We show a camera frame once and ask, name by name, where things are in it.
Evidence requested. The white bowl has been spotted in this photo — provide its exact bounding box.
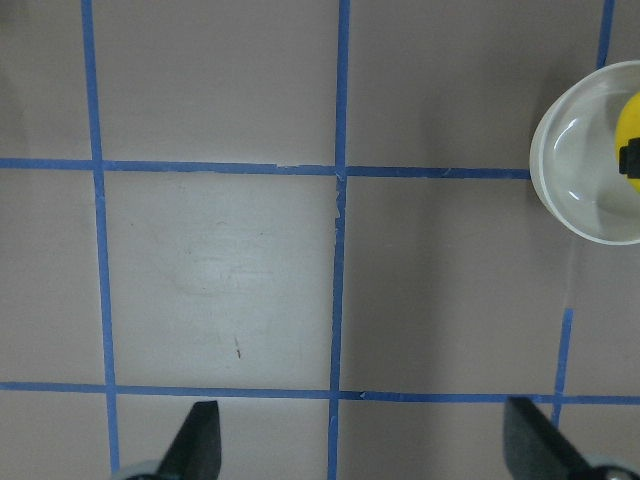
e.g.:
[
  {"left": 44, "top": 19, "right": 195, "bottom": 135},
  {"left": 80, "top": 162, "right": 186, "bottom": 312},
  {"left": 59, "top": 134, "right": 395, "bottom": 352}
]
[{"left": 529, "top": 60, "right": 639, "bottom": 246}]

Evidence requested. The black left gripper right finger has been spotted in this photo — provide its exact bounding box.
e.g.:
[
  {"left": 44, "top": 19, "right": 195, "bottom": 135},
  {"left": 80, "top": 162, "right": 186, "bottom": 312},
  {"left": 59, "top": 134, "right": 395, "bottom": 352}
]
[{"left": 503, "top": 397, "right": 590, "bottom": 480}]

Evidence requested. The yellow lemon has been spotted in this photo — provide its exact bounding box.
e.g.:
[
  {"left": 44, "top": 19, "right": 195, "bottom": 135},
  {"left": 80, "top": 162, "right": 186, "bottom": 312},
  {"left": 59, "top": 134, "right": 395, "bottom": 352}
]
[{"left": 615, "top": 93, "right": 640, "bottom": 192}]

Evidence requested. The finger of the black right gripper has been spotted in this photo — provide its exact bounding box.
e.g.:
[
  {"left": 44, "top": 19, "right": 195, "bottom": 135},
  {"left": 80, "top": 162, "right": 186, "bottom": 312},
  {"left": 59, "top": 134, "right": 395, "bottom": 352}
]
[{"left": 618, "top": 137, "right": 640, "bottom": 178}]

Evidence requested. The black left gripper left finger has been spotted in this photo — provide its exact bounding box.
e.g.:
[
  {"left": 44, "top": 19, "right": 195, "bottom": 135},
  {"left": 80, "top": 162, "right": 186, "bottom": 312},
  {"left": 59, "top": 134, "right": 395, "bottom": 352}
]
[{"left": 157, "top": 401, "right": 221, "bottom": 480}]

